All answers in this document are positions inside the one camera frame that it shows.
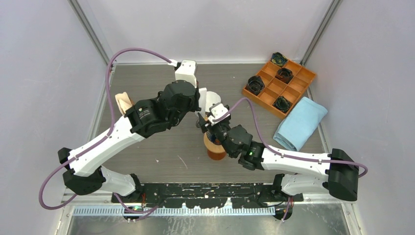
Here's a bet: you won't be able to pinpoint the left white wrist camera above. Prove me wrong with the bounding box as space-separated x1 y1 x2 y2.
175 60 198 88

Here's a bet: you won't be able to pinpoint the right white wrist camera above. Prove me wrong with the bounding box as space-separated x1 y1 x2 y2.
208 103 230 126

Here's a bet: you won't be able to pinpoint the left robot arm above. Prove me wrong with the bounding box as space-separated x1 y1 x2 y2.
58 80 207 202

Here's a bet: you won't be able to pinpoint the blue transparent dripper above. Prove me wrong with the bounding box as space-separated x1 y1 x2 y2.
206 131 221 145

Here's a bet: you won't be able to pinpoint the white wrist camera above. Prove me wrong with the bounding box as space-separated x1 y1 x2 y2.
175 60 198 88
208 103 230 126

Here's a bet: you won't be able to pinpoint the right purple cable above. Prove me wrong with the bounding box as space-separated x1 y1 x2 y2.
214 97 369 222

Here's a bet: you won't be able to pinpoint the white paper coffee filter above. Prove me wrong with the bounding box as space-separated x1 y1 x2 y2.
206 91 221 108

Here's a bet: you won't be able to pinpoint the amber glass cup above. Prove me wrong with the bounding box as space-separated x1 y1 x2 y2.
207 150 226 161

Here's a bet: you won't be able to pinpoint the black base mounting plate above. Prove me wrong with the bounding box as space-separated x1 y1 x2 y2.
121 183 288 209

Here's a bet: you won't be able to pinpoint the light blue cloth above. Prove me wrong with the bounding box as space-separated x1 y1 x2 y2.
273 97 328 151

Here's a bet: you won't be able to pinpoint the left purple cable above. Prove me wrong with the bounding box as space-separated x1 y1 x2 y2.
38 47 178 222

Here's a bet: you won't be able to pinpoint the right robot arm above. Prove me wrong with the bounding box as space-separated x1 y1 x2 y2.
198 115 359 202

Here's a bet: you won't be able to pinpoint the orange compartment tray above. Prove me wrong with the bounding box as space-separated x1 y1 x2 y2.
242 60 316 119

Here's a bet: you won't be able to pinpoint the dark capsule green yellow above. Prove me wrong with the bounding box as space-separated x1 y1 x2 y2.
270 52 288 68

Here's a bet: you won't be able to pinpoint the purple cable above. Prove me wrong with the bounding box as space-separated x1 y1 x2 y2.
38 47 178 222
214 97 369 222

